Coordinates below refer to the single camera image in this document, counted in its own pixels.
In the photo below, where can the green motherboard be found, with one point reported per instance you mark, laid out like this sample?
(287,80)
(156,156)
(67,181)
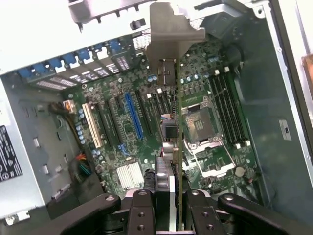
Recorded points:
(115,122)

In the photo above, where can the CPU socket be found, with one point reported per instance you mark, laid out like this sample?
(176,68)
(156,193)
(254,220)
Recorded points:
(199,123)

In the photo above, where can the white expansion slot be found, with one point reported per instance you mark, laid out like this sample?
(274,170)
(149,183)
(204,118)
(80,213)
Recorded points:
(92,126)

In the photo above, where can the grey power supply with label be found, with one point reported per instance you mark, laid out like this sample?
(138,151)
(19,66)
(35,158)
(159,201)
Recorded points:
(29,147)

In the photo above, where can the open grey PC case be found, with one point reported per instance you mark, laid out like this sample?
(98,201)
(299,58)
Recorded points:
(274,98)

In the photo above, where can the round coin battery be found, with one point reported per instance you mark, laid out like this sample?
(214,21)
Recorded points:
(239,171)

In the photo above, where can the metal socket cover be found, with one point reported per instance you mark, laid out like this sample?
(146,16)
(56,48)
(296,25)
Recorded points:
(212,159)

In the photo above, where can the silver chipset heatsink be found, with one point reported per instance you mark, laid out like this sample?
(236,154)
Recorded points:
(130,175)

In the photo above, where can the blue expansion slot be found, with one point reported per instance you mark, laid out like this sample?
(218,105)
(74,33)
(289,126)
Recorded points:
(134,115)

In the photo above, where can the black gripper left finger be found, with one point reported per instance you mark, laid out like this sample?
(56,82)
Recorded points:
(141,215)

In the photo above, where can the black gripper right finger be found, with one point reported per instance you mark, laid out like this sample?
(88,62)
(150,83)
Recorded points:
(205,215)

